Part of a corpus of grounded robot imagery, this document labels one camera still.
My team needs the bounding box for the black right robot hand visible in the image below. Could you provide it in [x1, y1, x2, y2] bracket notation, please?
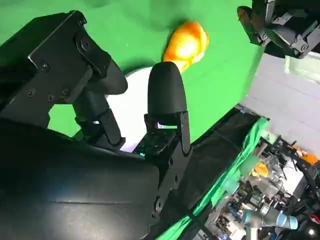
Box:
[0, 9, 195, 240]

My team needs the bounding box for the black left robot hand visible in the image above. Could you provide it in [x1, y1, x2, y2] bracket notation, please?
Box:
[236, 0, 320, 60]

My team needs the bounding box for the orange toy bread roll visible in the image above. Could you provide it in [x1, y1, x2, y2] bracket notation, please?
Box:
[162, 21, 210, 74]

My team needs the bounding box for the green table cloth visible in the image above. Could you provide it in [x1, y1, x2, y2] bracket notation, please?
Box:
[0, 0, 271, 240]

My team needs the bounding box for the lilac plate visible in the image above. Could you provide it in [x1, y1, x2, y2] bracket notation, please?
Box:
[104, 66, 175, 154]

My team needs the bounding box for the orange workshop object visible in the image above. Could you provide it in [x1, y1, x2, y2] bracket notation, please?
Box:
[292, 147, 319, 166]
[251, 161, 270, 178]

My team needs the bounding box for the workshop machine assembly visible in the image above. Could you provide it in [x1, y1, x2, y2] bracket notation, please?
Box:
[204, 134, 305, 240]

